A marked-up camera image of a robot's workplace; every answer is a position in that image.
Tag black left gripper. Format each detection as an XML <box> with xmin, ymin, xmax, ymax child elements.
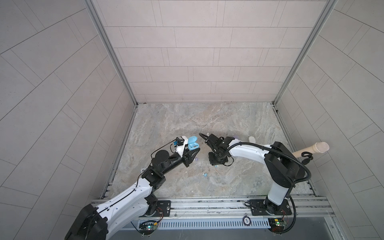
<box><xmin>158</xmin><ymin>144</ymin><xmax>199</xmax><ymax>177</ymax></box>

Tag light blue earbud charging case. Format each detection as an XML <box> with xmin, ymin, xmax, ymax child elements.
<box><xmin>188</xmin><ymin>136</ymin><xmax>200</xmax><ymax>151</ymax></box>

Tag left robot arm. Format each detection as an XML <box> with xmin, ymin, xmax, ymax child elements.
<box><xmin>65</xmin><ymin>148</ymin><xmax>200</xmax><ymax>240</ymax></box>

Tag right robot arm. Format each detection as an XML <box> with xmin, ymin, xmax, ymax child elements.
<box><xmin>199</xmin><ymin>133</ymin><xmax>312</xmax><ymax>215</ymax></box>

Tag white earbud charging case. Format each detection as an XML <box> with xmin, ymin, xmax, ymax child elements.
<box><xmin>249</xmin><ymin>136</ymin><xmax>256</xmax><ymax>144</ymax></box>

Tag left green circuit board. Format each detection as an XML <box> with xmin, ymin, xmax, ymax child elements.
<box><xmin>139</xmin><ymin>220</ymin><xmax>159</xmax><ymax>236</ymax></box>

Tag green circuit board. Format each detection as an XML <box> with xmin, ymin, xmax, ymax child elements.
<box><xmin>268</xmin><ymin>218</ymin><xmax>287</xmax><ymax>233</ymax></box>
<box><xmin>139</xmin><ymin>220</ymin><xmax>159</xmax><ymax>236</ymax></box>

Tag right green circuit board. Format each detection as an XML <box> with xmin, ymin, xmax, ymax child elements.
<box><xmin>268</xmin><ymin>218</ymin><xmax>287</xmax><ymax>233</ymax></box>

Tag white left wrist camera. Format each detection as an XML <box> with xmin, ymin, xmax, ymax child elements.
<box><xmin>174</xmin><ymin>136</ymin><xmax>188</xmax><ymax>157</ymax></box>

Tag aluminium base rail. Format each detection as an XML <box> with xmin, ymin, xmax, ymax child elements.
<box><xmin>91</xmin><ymin>196</ymin><xmax>335</xmax><ymax>220</ymax></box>

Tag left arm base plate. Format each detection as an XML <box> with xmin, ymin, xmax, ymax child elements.
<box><xmin>144</xmin><ymin>200</ymin><xmax>172</xmax><ymax>218</ymax></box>

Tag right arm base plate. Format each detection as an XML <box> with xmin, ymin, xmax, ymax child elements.
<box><xmin>244</xmin><ymin>199</ymin><xmax>293</xmax><ymax>216</ymax></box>

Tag beige wooden handle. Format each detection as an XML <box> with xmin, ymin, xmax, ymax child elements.
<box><xmin>293</xmin><ymin>142</ymin><xmax>330</xmax><ymax>158</ymax></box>

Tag aluminium corner frame post left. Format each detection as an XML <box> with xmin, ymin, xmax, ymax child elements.
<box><xmin>84</xmin><ymin>0</ymin><xmax>139</xmax><ymax>108</ymax></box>

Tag aluminium corner frame post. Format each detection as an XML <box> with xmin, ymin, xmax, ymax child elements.
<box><xmin>272</xmin><ymin>0</ymin><xmax>338</xmax><ymax>106</ymax></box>
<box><xmin>84</xmin><ymin>0</ymin><xmax>139</xmax><ymax>108</ymax></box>

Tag aluminium corner frame post right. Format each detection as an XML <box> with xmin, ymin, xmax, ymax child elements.
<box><xmin>272</xmin><ymin>0</ymin><xmax>338</xmax><ymax>106</ymax></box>

